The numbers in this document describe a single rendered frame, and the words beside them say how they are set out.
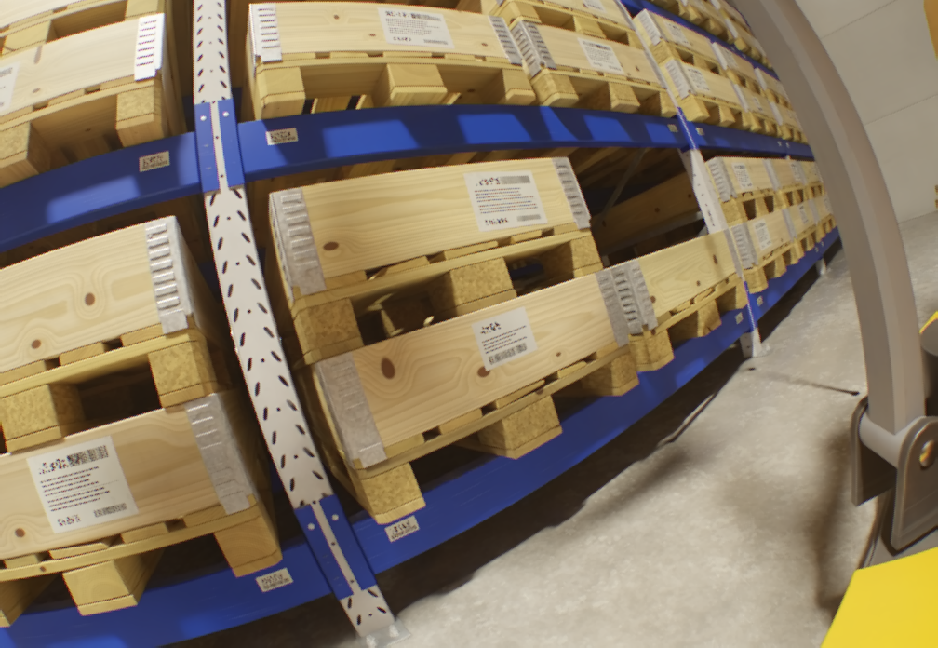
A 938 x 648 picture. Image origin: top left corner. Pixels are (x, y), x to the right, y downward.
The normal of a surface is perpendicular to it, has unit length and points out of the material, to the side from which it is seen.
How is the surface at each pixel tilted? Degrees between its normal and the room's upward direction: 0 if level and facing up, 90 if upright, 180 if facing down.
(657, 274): 90
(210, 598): 90
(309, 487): 90
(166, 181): 90
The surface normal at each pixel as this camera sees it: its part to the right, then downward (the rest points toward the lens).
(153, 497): 0.47, -0.19
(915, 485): -0.29, 0.05
